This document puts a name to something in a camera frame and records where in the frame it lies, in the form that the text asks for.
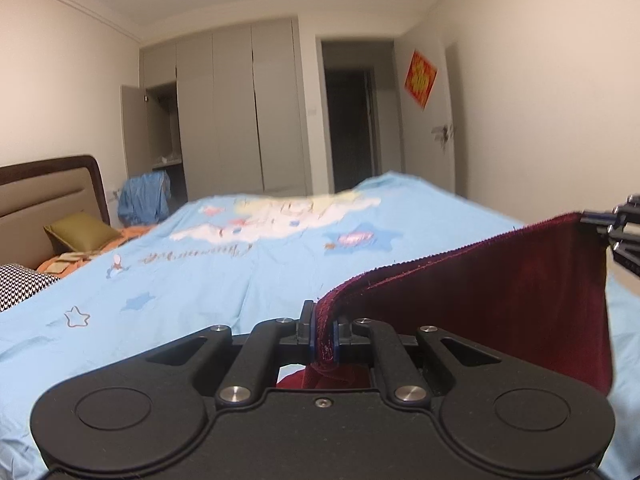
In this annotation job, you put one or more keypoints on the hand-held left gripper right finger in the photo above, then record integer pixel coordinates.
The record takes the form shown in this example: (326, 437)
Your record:
(342, 336)

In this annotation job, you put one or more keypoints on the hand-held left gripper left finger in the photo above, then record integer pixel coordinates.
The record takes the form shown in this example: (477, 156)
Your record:
(306, 322)

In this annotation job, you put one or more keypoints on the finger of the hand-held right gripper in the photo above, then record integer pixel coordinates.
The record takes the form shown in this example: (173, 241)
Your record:
(625, 255)
(600, 218)

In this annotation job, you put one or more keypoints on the dark red sweater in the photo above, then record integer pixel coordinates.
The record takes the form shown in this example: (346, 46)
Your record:
(475, 300)

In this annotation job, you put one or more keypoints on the light blue printed blanket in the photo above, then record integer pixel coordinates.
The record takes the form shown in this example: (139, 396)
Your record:
(225, 270)

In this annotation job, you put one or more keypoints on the white room door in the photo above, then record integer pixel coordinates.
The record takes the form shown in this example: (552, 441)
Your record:
(425, 160)

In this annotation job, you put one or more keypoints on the orange bed sheet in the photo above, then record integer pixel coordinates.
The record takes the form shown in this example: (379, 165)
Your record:
(131, 233)

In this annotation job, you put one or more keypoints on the blue garment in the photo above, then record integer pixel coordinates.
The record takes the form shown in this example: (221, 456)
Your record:
(145, 197)

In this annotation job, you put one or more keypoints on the white cloth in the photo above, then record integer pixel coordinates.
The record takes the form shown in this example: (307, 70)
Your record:
(167, 158)

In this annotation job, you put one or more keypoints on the grey wardrobe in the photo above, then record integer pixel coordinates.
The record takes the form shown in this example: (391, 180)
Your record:
(235, 110)

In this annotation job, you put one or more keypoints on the red diamond door decoration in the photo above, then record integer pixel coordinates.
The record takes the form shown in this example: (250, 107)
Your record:
(420, 77)

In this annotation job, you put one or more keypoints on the olive green pillow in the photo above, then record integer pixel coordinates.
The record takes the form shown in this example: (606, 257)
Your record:
(80, 232)

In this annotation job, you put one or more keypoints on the open grey wardrobe door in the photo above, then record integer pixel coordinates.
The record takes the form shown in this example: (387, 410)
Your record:
(135, 130)

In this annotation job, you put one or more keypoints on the brown padded bed headboard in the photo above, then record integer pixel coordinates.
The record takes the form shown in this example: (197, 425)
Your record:
(45, 200)

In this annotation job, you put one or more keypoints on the houndstooth pillow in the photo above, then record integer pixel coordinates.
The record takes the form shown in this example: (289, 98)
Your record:
(20, 285)

